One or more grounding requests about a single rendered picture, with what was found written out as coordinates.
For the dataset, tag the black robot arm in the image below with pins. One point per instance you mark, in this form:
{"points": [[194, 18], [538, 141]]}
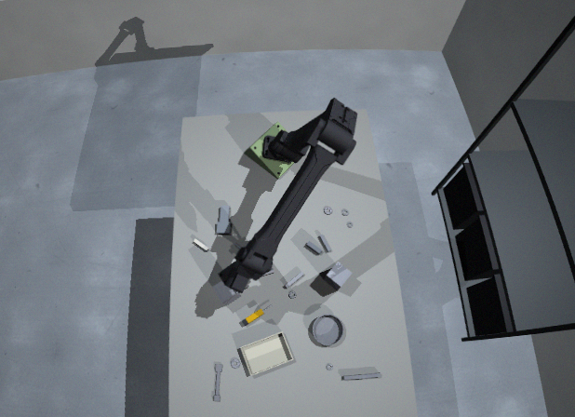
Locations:
{"points": [[291, 147]]}

